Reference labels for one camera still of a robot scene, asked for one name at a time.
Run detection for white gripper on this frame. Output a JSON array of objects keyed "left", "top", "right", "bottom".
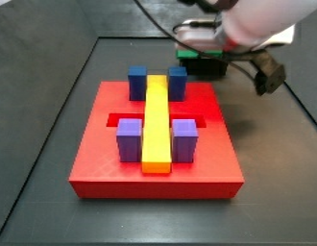
[{"left": 174, "top": 18, "right": 297, "bottom": 54}]

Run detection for green U-shaped block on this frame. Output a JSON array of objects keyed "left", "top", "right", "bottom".
[{"left": 175, "top": 50, "right": 224, "bottom": 60}]

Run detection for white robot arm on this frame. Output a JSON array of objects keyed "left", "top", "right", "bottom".
[{"left": 175, "top": 0, "right": 317, "bottom": 54}]

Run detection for red base board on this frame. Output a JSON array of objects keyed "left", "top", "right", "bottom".
[{"left": 70, "top": 82, "right": 244, "bottom": 199}]

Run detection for yellow long bar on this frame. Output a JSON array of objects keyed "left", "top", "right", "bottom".
[{"left": 143, "top": 75, "right": 173, "bottom": 174}]

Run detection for black fixture bracket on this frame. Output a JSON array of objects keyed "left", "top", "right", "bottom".
[{"left": 179, "top": 58, "right": 229, "bottom": 77}]

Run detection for black camera cable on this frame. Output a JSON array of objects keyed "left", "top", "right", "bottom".
[{"left": 134, "top": 0, "right": 261, "bottom": 81}]

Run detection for dark blue right post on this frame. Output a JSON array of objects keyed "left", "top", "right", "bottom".
[{"left": 169, "top": 66, "right": 188, "bottom": 102}]

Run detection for dark blue post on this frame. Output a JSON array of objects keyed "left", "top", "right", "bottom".
[
  {"left": 169, "top": 66, "right": 188, "bottom": 102},
  {"left": 129, "top": 66, "right": 147, "bottom": 101}
]

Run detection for dark blue left post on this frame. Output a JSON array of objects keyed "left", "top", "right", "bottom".
[{"left": 129, "top": 66, "right": 147, "bottom": 101}]

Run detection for purple right post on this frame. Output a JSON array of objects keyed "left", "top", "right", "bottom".
[{"left": 173, "top": 119, "right": 200, "bottom": 163}]

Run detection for purple post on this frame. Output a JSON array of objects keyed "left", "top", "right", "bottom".
[
  {"left": 173, "top": 119, "right": 200, "bottom": 163},
  {"left": 117, "top": 118, "right": 143, "bottom": 162}
]

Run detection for purple left post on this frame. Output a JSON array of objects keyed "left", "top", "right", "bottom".
[{"left": 117, "top": 118, "right": 143, "bottom": 162}]

